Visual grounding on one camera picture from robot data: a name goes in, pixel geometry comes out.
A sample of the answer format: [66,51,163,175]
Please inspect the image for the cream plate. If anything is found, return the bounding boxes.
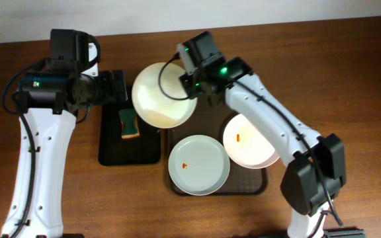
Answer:
[132,62,198,128]

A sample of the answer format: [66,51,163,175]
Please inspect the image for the green orange sponge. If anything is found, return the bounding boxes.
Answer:
[118,108,140,139]

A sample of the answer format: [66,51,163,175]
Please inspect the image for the pinkish white plate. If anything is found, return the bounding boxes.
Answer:
[222,114,279,169]

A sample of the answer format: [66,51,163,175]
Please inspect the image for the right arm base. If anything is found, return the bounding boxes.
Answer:
[323,229,366,238]

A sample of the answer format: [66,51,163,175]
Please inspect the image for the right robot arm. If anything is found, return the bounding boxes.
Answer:
[174,31,347,237]

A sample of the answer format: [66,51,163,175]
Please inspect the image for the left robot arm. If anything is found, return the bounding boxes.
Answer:
[1,29,128,237]

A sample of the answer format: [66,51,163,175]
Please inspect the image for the brown serving tray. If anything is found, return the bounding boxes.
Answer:
[166,97,268,196]

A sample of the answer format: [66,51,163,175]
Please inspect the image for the pale green plate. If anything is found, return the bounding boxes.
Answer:
[168,135,230,196]

